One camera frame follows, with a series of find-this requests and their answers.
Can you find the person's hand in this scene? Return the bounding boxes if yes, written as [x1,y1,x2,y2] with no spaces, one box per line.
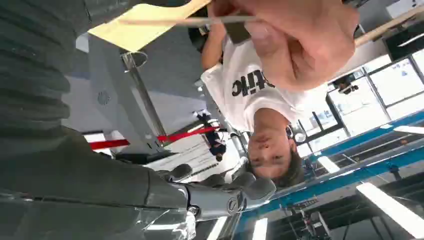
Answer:
[207,0,361,93]

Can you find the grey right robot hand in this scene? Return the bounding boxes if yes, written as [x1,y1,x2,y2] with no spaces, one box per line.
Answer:
[0,126,278,240]

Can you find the grey panel with round logo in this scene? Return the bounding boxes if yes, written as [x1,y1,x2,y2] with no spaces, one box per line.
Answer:
[86,33,165,155]

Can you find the red barrier belt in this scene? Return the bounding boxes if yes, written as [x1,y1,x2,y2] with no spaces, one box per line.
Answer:
[88,125,222,151]

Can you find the black monitor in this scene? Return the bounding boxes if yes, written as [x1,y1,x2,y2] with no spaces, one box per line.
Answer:
[381,21,424,63]

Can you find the distant person in dark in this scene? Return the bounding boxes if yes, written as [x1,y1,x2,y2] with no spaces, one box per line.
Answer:
[195,111,229,163]

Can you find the small white ceiling light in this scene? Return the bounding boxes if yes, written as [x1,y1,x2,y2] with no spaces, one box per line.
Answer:
[316,155,341,174]

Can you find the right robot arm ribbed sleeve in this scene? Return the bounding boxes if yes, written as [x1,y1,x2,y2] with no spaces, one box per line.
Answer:
[0,0,92,159]

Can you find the blue overhead beam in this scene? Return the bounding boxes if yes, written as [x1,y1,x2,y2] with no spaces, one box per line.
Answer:
[236,110,424,220]

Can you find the pale yellow sheet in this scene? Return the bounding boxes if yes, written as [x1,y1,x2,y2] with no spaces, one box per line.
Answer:
[87,0,213,53]

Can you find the long white ceiling light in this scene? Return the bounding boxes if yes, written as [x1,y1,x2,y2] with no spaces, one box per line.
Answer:
[355,182,424,240]

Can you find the chrome stanchion post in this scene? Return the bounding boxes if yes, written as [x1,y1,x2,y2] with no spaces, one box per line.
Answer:
[121,51,168,142]

